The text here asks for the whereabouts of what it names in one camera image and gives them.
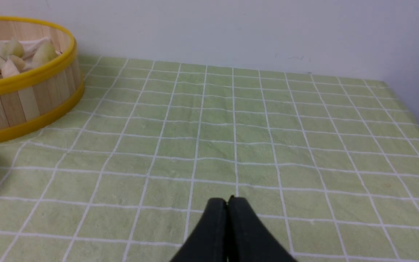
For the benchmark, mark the green dumpling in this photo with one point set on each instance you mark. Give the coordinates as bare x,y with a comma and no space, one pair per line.
14,47
44,54

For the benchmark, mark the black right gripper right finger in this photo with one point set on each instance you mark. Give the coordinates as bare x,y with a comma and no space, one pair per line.
248,239

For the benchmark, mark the white steamer liner cloth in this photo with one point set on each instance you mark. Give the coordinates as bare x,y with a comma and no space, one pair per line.
30,47

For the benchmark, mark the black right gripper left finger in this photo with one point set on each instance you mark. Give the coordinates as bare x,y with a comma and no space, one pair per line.
206,242

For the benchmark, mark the green dumpling top right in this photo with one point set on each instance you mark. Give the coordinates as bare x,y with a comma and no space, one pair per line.
44,54

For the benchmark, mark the cream white dumpling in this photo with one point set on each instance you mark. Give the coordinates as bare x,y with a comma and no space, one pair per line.
10,68

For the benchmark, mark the green checkered tablecloth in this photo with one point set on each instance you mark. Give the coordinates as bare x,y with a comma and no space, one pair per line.
330,165

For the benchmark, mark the green dumpling top centre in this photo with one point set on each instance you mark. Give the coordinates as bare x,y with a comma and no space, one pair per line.
14,47

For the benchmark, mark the bamboo steamer basket yellow rim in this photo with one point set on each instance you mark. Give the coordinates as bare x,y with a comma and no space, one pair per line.
38,97

